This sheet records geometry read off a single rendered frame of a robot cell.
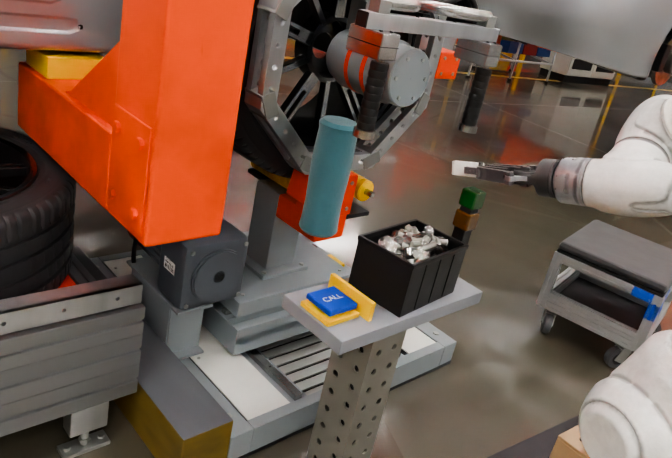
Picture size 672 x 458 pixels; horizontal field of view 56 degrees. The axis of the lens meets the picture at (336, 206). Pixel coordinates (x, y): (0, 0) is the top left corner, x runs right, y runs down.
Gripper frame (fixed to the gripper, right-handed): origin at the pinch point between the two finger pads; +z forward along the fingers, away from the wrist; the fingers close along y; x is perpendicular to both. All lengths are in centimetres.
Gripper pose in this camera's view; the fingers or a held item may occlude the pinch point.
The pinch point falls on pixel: (467, 169)
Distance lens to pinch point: 137.9
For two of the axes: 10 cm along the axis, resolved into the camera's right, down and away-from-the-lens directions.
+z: -7.4, -1.4, 6.6
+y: -6.7, 1.4, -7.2
